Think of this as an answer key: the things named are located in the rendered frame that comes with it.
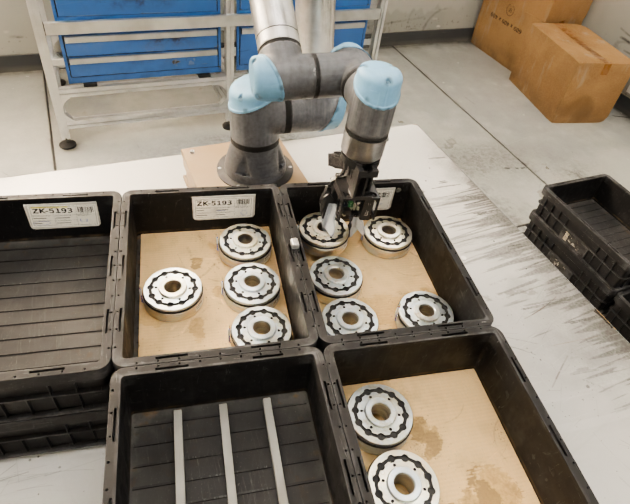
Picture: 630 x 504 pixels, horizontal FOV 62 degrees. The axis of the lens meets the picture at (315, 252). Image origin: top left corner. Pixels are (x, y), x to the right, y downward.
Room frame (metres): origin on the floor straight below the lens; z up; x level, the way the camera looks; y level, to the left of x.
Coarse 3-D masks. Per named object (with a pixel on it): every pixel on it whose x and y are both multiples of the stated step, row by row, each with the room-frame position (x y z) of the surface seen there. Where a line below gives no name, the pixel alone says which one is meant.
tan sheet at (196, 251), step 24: (144, 240) 0.74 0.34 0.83; (168, 240) 0.75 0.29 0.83; (192, 240) 0.76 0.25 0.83; (144, 264) 0.68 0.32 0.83; (168, 264) 0.69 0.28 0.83; (192, 264) 0.69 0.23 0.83; (216, 264) 0.70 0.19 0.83; (264, 264) 0.72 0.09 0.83; (216, 288) 0.64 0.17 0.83; (144, 312) 0.56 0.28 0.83; (216, 312) 0.59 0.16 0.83; (144, 336) 0.51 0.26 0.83; (168, 336) 0.52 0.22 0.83; (192, 336) 0.53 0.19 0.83; (216, 336) 0.54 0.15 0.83
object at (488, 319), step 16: (416, 192) 0.90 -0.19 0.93; (288, 208) 0.80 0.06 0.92; (432, 224) 0.81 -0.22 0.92; (448, 240) 0.76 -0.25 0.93; (304, 256) 0.66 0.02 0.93; (304, 272) 0.62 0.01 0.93; (464, 272) 0.68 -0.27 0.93; (480, 304) 0.61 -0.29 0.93; (320, 320) 0.52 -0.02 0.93; (480, 320) 0.58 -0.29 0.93; (320, 336) 0.49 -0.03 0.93; (336, 336) 0.50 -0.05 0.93; (352, 336) 0.50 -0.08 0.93; (368, 336) 0.51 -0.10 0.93; (384, 336) 0.51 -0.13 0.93
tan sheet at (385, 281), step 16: (352, 240) 0.83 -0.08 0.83; (352, 256) 0.78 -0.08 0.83; (368, 256) 0.79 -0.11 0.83; (416, 256) 0.81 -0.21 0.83; (368, 272) 0.75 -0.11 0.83; (384, 272) 0.75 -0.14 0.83; (400, 272) 0.76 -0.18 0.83; (416, 272) 0.77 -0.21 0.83; (368, 288) 0.70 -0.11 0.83; (384, 288) 0.71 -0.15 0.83; (400, 288) 0.71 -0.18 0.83; (416, 288) 0.72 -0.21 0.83; (432, 288) 0.73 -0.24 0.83; (320, 304) 0.64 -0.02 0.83; (368, 304) 0.66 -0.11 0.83; (384, 304) 0.67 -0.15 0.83; (384, 320) 0.63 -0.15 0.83
